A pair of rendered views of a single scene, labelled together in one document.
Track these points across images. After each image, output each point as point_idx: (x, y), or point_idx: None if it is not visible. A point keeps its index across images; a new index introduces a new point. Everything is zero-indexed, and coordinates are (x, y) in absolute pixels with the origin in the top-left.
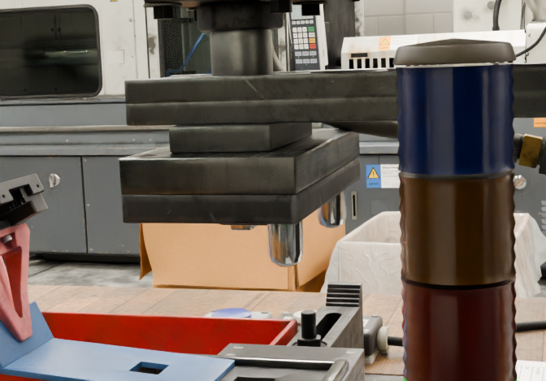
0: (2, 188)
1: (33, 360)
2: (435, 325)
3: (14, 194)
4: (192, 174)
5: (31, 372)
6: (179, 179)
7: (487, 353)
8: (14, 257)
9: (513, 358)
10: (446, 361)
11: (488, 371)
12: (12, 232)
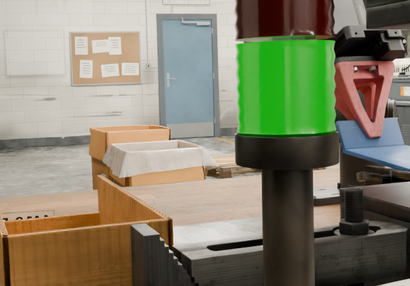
0: (357, 28)
1: (370, 149)
2: None
3: (377, 37)
4: None
5: (356, 153)
6: None
7: (258, 2)
8: (379, 83)
9: (298, 14)
10: (237, 13)
11: (259, 19)
12: (376, 64)
